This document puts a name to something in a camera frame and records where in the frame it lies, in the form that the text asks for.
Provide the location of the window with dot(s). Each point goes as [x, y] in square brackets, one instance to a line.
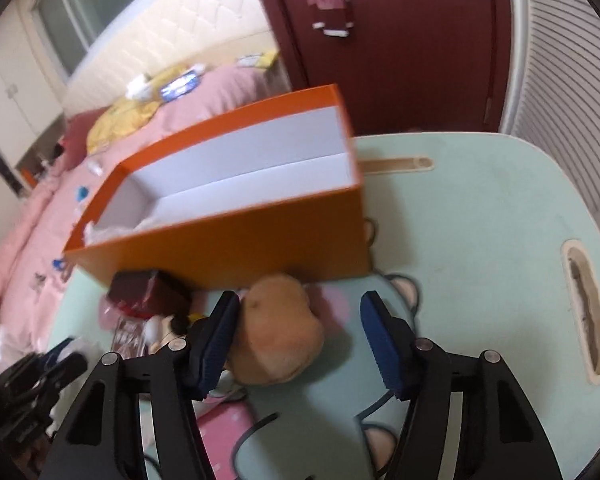
[80, 10]

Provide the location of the white louvred wardrobe door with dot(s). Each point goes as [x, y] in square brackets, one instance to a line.
[570, 85]

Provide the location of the blue printed packet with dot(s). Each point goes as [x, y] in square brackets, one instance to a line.
[180, 87]

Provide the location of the small blue toy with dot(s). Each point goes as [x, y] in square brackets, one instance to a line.
[82, 194]

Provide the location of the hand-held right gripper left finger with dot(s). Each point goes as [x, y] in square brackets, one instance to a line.
[220, 345]

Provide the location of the small white printed packet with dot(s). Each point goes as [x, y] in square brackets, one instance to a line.
[247, 60]

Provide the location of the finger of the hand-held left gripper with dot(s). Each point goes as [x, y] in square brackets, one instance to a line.
[67, 370]
[55, 350]

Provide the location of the small white bottle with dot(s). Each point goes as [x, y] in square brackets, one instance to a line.
[96, 166]

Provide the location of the clear plastic bag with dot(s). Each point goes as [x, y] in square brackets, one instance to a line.
[100, 232]
[125, 332]

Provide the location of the orange cardboard box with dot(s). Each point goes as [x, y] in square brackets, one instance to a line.
[230, 240]

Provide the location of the pink blanket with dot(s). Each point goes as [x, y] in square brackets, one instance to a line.
[30, 230]

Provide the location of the white tissue box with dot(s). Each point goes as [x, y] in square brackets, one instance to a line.
[137, 87]

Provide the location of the brown plush toy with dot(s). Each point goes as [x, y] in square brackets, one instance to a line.
[275, 330]

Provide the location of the dark brown printed pouch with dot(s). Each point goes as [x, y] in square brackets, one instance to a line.
[140, 290]

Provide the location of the mint green cartoon desktop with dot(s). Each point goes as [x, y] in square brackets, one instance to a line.
[480, 220]

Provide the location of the dark red wooden door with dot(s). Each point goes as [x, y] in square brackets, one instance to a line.
[420, 60]

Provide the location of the yellow pillow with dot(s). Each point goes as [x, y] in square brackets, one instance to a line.
[120, 120]

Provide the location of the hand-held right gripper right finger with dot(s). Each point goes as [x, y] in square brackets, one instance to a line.
[380, 340]

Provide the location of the cream padded headboard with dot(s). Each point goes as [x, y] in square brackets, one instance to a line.
[180, 25]

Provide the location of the cream cabinet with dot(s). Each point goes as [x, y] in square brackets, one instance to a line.
[10, 110]

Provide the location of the maroon pillow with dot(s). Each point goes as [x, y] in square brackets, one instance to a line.
[80, 135]

